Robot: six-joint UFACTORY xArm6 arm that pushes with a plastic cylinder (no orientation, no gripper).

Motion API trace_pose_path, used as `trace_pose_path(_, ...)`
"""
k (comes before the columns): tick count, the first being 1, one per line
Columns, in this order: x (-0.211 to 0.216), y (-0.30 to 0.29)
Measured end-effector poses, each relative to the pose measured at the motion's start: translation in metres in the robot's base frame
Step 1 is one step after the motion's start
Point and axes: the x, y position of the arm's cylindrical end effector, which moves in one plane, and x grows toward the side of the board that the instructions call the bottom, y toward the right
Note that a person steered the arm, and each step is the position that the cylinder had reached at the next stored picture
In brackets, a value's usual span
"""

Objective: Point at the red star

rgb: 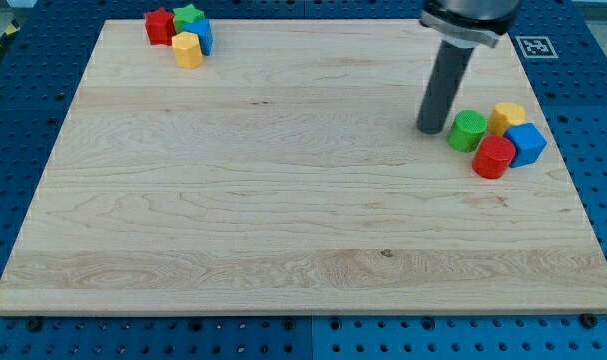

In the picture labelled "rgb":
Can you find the green cylinder block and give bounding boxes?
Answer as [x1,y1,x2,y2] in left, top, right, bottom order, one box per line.
[447,110,488,152]

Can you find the blue hexagon block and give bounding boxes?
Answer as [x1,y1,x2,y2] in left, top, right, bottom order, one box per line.
[504,123,547,168]

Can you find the white fiducial marker tag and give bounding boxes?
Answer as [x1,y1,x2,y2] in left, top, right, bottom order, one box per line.
[515,35,558,59]

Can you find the yellow black hazard tape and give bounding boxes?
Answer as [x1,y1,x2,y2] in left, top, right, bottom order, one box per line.
[0,18,21,63]

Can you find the yellow hexagon block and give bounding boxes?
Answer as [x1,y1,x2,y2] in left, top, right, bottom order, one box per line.
[172,32,204,69]

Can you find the dark grey pointer rod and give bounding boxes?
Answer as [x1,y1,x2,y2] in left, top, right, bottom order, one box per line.
[416,40,474,135]

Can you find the blue cube block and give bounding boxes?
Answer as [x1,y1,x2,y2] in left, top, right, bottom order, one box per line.
[183,18,214,56]

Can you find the light wooden board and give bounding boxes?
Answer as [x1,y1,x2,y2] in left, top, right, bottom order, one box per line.
[0,20,607,317]

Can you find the green star block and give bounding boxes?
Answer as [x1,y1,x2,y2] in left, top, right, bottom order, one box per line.
[173,4,205,33]

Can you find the yellow cylinder block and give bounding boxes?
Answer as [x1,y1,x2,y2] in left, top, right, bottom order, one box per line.
[487,102,527,136]

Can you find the red cylinder block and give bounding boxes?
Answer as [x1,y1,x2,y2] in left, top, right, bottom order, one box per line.
[472,135,516,179]

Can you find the red star block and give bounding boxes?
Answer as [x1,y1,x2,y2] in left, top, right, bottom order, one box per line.
[144,7,176,46]

